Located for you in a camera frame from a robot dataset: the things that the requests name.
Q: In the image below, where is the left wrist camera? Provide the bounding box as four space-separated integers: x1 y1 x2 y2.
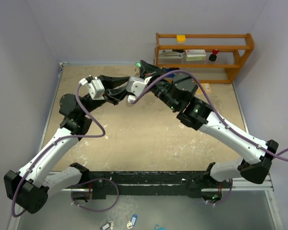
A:
79 75 105 100

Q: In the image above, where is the blue black stapler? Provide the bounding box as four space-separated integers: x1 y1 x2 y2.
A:
159 68 180 75

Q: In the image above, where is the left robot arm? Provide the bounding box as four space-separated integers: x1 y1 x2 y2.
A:
4 75 130 217

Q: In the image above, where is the black tagged key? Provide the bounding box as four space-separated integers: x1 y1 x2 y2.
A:
100 221 114 230

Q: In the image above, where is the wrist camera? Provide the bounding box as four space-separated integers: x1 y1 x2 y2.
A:
126 76 152 104
79 75 105 100

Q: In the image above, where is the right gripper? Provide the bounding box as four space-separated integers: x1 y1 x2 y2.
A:
139 60 180 111

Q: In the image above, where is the grey stapler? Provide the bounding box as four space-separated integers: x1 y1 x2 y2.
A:
158 49 184 59

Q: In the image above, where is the blue hook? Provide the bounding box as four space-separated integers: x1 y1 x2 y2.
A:
154 225 167 230

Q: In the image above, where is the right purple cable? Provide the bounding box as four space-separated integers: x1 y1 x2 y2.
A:
131 70 288 165

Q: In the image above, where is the red black stamp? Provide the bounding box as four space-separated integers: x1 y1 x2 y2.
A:
209 49 219 62

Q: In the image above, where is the blue tagged key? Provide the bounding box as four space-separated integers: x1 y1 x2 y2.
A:
126 214 138 229

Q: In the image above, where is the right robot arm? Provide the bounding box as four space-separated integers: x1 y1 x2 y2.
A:
136 60 278 187

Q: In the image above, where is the black base frame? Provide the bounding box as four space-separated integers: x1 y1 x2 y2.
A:
70 163 231 200

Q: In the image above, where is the wooden shelf rack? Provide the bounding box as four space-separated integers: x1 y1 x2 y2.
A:
154 33 255 83

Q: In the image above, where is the yellow lidded container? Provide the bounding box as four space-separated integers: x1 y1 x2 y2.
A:
176 34 186 44

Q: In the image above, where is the white red box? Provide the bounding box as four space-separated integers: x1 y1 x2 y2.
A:
184 49 206 61

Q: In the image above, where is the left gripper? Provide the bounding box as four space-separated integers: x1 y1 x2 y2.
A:
79 75 132 116

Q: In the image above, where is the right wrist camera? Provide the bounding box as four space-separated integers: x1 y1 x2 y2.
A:
126 76 152 104

